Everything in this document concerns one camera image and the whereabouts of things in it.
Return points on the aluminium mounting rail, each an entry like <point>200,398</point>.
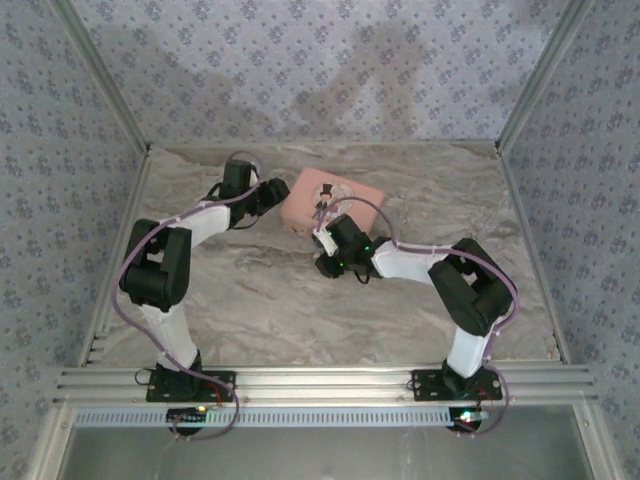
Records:
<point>325,385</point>

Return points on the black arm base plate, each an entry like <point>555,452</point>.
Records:
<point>427,385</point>
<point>220,385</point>

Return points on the pink tin box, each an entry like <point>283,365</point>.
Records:
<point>305,195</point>

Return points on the small lit circuit board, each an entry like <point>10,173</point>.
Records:
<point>187,416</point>
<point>467,417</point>

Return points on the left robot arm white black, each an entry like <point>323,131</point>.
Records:
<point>170,335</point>

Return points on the aluminium frame post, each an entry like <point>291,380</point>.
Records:
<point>545,70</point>
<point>100,70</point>

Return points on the aluminium table side rail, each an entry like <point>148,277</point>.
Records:
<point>530,225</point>
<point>127,200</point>

